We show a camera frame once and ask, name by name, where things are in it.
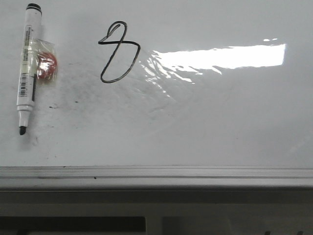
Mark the white black whiteboard marker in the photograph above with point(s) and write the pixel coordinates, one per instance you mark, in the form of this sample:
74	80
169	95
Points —
38	64

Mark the white whiteboard with aluminium frame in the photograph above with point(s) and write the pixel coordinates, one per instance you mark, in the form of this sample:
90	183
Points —
162	94

